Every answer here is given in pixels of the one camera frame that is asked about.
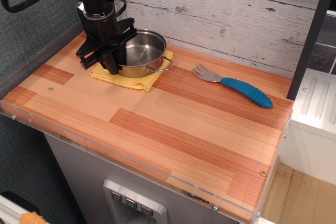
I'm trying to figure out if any silver dispenser panel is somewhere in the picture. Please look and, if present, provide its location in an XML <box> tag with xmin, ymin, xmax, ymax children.
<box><xmin>103</xmin><ymin>179</ymin><xmax>168</xmax><ymax>223</ymax></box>

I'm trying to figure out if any white toy sink unit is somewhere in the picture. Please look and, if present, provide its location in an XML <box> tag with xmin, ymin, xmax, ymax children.
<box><xmin>277</xmin><ymin>10</ymin><xmax>336</xmax><ymax>186</ymax></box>

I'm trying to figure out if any blue handled metal fork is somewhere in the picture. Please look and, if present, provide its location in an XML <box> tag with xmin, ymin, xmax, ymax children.
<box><xmin>192</xmin><ymin>63</ymin><xmax>273</xmax><ymax>109</ymax></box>

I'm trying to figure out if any dark gray right post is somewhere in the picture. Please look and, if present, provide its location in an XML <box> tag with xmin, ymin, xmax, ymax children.
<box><xmin>287</xmin><ymin>0</ymin><xmax>331</xmax><ymax>101</ymax></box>

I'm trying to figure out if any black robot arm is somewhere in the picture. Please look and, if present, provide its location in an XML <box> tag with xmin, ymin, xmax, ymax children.
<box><xmin>76</xmin><ymin>0</ymin><xmax>137</xmax><ymax>74</ymax></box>

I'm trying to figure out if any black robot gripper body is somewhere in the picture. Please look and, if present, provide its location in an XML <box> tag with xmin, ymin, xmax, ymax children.
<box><xmin>76</xmin><ymin>11</ymin><xmax>137</xmax><ymax>69</ymax></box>

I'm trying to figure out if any clear acrylic edge guard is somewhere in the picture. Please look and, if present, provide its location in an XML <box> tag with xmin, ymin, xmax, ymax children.
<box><xmin>1</xmin><ymin>101</ymin><xmax>260</xmax><ymax>223</ymax></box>

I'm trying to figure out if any gray toy fridge cabinet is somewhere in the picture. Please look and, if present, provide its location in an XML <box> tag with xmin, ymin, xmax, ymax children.
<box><xmin>46</xmin><ymin>135</ymin><xmax>237</xmax><ymax>223</ymax></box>

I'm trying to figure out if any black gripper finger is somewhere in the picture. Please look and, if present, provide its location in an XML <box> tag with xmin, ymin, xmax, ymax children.
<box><xmin>115</xmin><ymin>41</ymin><xmax>127</xmax><ymax>66</ymax></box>
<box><xmin>98</xmin><ymin>52</ymin><xmax>119</xmax><ymax>74</ymax></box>

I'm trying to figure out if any orange cloth item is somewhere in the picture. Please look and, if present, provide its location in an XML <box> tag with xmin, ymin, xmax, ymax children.
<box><xmin>19</xmin><ymin>212</ymin><xmax>47</xmax><ymax>224</ymax></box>

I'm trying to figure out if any yellow folded towel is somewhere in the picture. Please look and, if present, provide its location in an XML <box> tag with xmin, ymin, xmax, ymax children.
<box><xmin>90</xmin><ymin>65</ymin><xmax>163</xmax><ymax>93</ymax></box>

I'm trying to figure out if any stainless steel pot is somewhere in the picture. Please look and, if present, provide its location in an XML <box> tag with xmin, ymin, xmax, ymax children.
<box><xmin>117</xmin><ymin>29</ymin><xmax>173</xmax><ymax>78</ymax></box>

